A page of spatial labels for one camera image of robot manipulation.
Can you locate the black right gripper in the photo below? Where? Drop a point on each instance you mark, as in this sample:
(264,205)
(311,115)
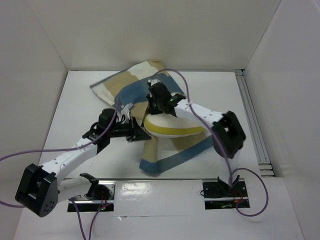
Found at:
(155,105)

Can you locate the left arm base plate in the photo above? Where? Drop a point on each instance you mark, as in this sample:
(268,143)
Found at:
(99,198)

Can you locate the aluminium rail front edge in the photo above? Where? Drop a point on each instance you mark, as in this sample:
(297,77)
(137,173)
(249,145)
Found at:
(157,179)

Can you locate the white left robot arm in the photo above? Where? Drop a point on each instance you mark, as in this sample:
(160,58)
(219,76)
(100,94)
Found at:
(42,187)

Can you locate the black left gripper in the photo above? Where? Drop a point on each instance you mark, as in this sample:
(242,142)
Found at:
(135,132)

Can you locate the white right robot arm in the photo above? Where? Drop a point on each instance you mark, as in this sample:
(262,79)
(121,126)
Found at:
(227,134)

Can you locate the cream and yellow pillow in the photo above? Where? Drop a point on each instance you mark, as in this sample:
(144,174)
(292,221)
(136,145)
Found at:
(167,126)

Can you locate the blue beige patchwork pillowcase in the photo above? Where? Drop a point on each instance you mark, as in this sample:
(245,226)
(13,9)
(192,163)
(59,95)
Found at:
(142,91)

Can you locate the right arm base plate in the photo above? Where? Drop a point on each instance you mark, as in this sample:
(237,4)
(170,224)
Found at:
(217,199)

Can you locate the aluminium rail right side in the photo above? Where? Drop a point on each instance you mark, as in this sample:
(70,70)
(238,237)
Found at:
(264,163)

